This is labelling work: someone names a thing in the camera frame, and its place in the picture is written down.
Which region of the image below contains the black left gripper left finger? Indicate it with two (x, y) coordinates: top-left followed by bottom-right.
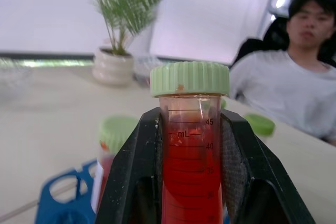
(94, 106), (164, 224)

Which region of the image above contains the black office chair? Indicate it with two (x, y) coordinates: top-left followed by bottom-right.
(229, 16), (336, 102)

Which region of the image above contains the clear plastic container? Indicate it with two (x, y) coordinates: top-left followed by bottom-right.
(133, 55), (169, 88)

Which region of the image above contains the red liquid test tube green cap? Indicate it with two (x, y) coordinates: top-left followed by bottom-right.
(90, 115), (139, 215)
(150, 61), (231, 224)

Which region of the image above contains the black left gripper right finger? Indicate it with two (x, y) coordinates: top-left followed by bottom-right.
(219, 110), (317, 224)

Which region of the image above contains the green cap at right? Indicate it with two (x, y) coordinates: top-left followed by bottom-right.
(243, 113), (276, 143)

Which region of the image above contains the person in white t-shirt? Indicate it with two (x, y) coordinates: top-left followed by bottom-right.
(229, 0), (336, 146)

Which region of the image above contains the potted palm plant white pot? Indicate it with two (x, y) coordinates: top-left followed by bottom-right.
(92, 0), (184, 86)

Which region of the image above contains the blue test tube rack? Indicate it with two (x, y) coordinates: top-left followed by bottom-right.
(34, 158), (98, 224)

